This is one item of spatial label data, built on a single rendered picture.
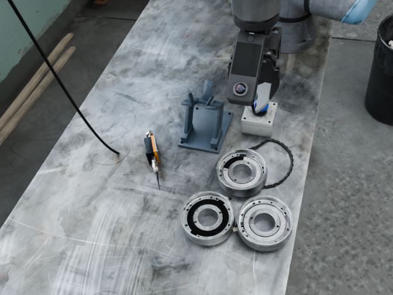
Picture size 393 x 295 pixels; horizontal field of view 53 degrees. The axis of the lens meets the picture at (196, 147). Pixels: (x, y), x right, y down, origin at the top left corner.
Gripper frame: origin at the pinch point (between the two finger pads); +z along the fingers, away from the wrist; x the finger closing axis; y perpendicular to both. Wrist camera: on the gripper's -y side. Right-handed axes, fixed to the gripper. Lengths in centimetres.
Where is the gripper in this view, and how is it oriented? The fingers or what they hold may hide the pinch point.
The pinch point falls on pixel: (254, 109)
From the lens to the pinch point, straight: 76.5
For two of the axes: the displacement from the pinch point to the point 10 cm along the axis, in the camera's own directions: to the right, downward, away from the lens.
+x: -9.5, -1.5, 2.6
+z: 1.2, 6.1, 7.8
